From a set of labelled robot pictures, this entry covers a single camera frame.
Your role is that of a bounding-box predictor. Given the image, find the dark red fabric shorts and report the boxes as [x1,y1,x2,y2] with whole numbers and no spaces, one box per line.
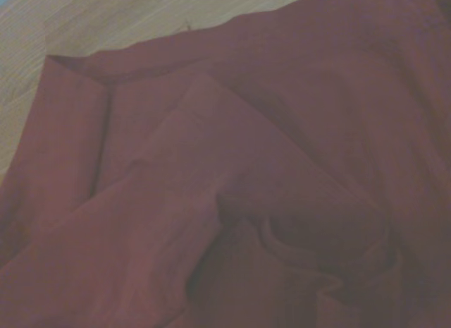
[0,0,451,328]

